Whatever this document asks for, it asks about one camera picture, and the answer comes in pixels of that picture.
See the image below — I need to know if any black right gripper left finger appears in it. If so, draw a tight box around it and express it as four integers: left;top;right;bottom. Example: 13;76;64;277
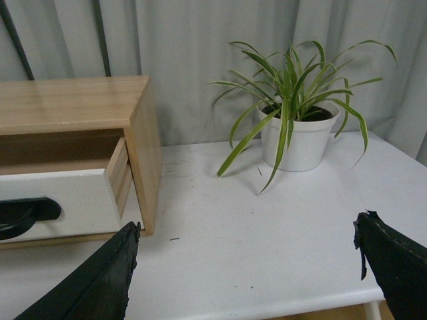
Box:
16;222;141;319

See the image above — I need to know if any green spider plant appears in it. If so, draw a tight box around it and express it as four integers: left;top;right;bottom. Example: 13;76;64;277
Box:
215;40;382;185

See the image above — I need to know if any white table leg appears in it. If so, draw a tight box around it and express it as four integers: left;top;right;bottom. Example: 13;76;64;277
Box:
363;301;382;320

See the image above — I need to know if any white drawer with wooden sides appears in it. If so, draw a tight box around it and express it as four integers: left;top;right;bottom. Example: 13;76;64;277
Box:
1;134;132;243

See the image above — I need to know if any black drawer handle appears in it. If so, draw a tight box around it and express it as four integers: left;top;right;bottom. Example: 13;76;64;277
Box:
1;197;62;240

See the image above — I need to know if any wooden drawer cabinet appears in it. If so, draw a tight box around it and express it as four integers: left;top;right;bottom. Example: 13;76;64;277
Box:
1;76;161;249

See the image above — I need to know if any white plant pot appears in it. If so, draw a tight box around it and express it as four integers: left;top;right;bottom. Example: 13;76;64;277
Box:
261;104;340;172

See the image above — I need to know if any grey curtain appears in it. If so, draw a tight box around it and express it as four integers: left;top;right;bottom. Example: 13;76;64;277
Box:
1;1;426;163

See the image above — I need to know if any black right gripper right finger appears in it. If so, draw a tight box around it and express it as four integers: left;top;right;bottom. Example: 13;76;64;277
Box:
354;210;426;319

